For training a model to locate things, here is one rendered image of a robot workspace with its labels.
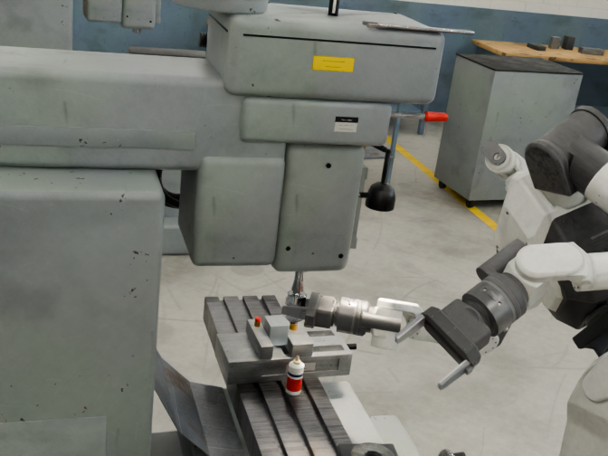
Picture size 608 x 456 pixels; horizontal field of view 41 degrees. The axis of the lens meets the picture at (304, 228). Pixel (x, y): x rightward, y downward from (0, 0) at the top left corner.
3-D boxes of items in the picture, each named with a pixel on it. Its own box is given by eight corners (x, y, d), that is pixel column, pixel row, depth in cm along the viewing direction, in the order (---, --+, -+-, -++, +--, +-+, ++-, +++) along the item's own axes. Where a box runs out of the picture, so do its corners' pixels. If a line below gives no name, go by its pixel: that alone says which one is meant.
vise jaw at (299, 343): (295, 328, 234) (297, 316, 233) (312, 356, 221) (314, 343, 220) (275, 329, 232) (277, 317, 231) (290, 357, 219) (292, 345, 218)
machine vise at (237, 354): (331, 346, 241) (336, 314, 237) (349, 375, 228) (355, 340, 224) (213, 355, 229) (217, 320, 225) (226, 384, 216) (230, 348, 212)
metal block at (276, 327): (280, 333, 228) (282, 314, 225) (287, 345, 223) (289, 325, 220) (262, 335, 226) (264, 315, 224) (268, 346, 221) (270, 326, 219)
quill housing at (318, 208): (324, 239, 212) (341, 118, 200) (350, 275, 194) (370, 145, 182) (251, 240, 206) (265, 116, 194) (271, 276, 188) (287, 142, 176)
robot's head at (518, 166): (539, 181, 184) (519, 150, 188) (525, 169, 175) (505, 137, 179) (514, 197, 186) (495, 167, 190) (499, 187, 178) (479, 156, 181)
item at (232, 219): (251, 225, 207) (261, 126, 197) (275, 268, 186) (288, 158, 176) (175, 225, 201) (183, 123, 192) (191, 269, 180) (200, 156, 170)
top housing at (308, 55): (393, 79, 203) (403, 12, 197) (437, 107, 180) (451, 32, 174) (203, 68, 189) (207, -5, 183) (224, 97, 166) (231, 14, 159)
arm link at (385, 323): (358, 299, 208) (403, 306, 207) (351, 340, 208) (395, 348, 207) (356, 299, 197) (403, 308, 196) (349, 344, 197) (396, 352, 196)
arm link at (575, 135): (620, 172, 160) (565, 132, 166) (632, 142, 152) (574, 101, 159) (579, 204, 156) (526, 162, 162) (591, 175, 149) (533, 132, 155)
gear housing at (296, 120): (351, 118, 203) (357, 77, 199) (387, 147, 181) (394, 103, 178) (217, 111, 193) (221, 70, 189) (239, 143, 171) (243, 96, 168)
